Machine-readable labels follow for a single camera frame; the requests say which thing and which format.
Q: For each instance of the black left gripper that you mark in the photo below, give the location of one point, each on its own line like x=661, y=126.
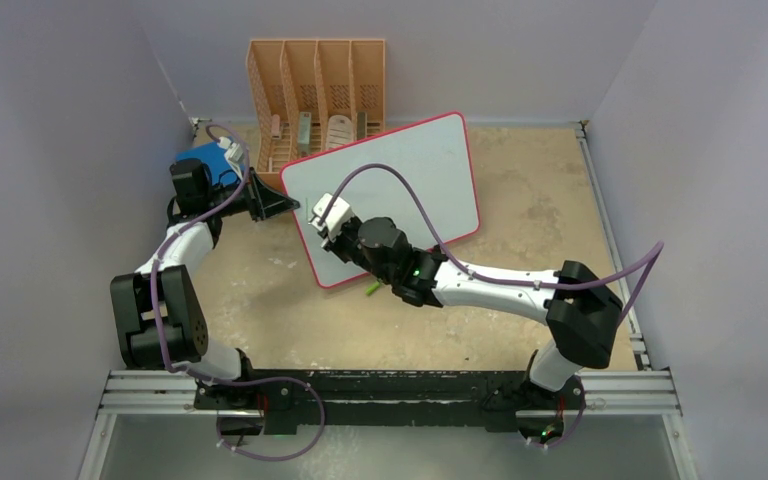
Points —
x=261, y=201

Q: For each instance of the green marker cap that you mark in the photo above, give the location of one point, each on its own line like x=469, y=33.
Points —
x=372, y=289

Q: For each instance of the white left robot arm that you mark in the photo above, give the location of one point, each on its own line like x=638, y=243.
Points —
x=159, y=321

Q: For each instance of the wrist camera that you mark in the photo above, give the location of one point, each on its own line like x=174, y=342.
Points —
x=328, y=217
x=234, y=153

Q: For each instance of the orange plastic file organizer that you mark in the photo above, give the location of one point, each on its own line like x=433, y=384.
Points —
x=300, y=86

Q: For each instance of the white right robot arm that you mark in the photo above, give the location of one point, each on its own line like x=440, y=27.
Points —
x=582, y=321

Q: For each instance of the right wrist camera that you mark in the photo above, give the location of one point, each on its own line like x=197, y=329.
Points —
x=328, y=217

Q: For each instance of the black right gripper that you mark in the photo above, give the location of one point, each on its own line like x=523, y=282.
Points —
x=335, y=245

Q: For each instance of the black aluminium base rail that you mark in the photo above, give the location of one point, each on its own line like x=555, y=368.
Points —
x=497, y=401

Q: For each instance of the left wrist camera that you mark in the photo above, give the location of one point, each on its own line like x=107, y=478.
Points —
x=234, y=153

